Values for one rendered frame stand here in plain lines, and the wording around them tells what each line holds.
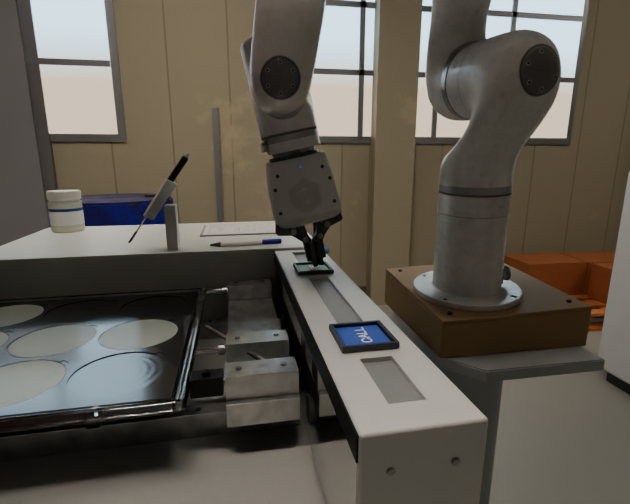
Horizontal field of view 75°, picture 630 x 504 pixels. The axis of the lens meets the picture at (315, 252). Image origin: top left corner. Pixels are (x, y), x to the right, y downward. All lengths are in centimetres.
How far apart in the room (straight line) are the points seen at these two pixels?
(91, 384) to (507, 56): 65
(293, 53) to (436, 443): 42
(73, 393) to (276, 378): 21
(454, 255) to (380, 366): 40
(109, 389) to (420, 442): 32
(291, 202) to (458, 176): 28
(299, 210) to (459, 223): 28
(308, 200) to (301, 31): 22
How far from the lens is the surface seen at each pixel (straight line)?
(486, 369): 70
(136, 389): 49
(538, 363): 76
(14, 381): 57
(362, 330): 43
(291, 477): 47
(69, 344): 63
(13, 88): 334
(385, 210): 313
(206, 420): 52
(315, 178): 61
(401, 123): 315
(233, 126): 307
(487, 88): 66
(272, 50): 53
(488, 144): 70
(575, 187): 413
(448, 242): 74
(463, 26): 78
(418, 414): 32
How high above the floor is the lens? 114
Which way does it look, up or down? 13 degrees down
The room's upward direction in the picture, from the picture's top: straight up
